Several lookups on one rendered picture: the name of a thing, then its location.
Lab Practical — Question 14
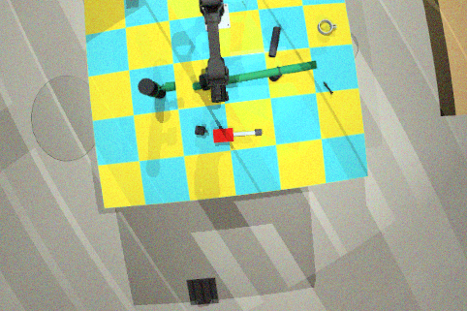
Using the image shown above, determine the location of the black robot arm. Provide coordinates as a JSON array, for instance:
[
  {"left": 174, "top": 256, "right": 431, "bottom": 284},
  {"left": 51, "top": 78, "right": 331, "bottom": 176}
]
[{"left": 199, "top": 0, "right": 230, "bottom": 103}]

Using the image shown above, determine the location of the green cylinder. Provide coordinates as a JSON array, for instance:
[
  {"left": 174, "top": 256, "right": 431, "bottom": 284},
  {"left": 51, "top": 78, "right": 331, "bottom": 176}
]
[{"left": 192, "top": 60, "right": 318, "bottom": 90}]

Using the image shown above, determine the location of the red block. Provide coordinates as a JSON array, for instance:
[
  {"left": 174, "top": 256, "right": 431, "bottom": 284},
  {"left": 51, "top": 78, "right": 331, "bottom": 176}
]
[{"left": 213, "top": 128, "right": 262, "bottom": 142}]

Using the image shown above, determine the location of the green band with cup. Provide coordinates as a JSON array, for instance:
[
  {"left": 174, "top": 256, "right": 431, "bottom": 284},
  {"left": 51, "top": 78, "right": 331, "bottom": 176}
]
[{"left": 148, "top": 80, "right": 176, "bottom": 98}]

